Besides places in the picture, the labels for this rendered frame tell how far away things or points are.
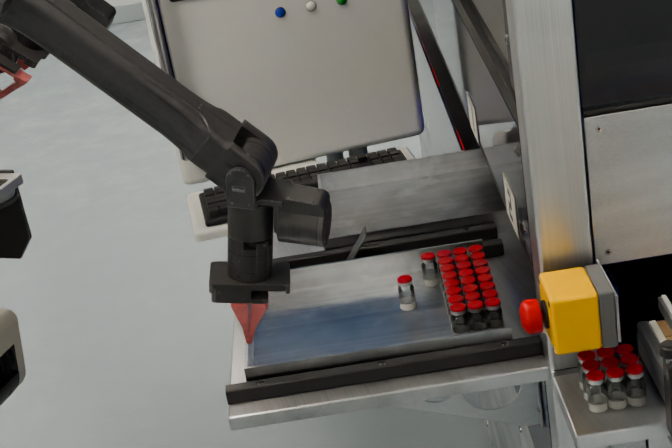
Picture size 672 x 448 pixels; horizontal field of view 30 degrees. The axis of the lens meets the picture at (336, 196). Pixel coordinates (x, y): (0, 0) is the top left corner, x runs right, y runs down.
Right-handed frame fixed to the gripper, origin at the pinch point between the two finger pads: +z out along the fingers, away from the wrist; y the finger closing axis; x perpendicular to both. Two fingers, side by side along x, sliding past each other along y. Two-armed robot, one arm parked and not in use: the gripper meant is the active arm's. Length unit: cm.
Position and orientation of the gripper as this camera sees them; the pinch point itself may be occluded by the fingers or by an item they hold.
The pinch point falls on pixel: (249, 335)
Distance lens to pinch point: 164.4
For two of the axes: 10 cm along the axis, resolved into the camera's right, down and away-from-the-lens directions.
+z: -0.4, 9.2, 3.9
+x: -0.5, -3.9, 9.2
